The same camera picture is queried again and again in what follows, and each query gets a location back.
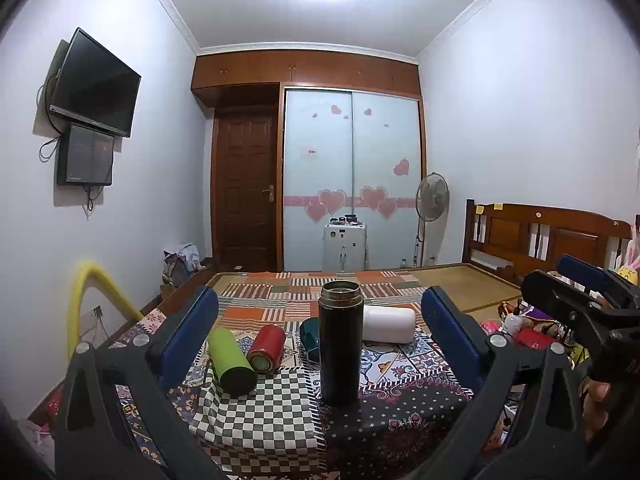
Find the small wall-mounted monitor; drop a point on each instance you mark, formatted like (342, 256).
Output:
(85, 155)

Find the wall socket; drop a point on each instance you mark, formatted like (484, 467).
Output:
(98, 312)

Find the yellow foam tube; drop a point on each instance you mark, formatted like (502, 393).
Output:
(80, 300)

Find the wall-mounted black television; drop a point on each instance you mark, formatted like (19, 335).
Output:
(95, 82)

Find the small white appliance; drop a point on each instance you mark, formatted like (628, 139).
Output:
(344, 250)

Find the bag of clothes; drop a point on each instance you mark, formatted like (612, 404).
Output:
(181, 262)

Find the red box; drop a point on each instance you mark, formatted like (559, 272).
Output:
(532, 337)

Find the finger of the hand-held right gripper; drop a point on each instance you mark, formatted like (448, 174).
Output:
(585, 272)
(542, 292)

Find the white cup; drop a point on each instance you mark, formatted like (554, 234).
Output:
(390, 325)

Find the teal cup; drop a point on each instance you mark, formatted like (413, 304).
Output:
(309, 340)

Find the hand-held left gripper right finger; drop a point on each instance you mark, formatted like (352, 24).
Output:
(450, 332)

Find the black thermos cup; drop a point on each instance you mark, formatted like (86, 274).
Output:
(340, 350)

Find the brown wooden door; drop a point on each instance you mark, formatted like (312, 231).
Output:
(245, 190)

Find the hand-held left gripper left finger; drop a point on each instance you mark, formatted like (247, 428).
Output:
(192, 332)

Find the red cup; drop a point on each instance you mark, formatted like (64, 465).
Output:
(267, 347)

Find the wooden wardrobe with sliding doors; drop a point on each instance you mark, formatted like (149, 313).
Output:
(320, 170)

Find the bamboo bed mat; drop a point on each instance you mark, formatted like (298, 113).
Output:
(465, 285)

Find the white plastic bottle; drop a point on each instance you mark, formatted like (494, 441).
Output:
(511, 322)

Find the wooden bed headboard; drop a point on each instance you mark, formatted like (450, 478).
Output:
(520, 232)

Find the yellow plush toy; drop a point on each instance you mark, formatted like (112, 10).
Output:
(627, 272)

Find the person's right hand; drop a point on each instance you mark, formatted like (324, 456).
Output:
(597, 400)

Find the green cup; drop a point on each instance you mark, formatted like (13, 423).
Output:
(230, 360)

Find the standing fan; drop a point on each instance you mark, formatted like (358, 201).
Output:
(433, 195)

